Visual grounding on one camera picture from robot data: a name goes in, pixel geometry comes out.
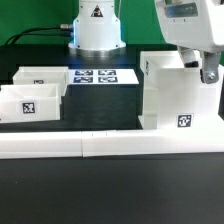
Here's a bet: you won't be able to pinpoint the white marker tag sheet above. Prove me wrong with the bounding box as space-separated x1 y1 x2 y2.
68 69 138 85

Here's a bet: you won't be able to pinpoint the white front barrier rail right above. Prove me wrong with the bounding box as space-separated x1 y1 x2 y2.
82 128 224 157

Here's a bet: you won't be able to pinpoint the white barrier rail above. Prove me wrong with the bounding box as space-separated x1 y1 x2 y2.
82 128 224 157
0 132 82 159

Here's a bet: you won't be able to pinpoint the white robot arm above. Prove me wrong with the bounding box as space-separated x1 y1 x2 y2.
69 0 224 84

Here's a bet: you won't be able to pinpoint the white rear drawer box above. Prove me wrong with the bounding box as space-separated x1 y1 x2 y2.
12 65 70 97

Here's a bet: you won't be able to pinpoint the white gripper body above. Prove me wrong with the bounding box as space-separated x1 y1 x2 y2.
154 0 224 53

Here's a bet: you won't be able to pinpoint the white drawer with knob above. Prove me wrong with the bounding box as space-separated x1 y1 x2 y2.
0 84 61 124

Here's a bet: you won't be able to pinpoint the white front barrier rail left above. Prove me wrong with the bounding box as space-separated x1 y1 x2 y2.
0 132 82 159

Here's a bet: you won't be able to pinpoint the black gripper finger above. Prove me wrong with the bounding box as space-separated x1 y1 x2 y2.
177 46 198 68
200 51 221 84

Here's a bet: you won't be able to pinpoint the white drawer cabinet box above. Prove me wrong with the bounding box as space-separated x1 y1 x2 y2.
139 51 223 129

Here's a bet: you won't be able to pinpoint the black cables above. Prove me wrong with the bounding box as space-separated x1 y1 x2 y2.
4 23 75 47

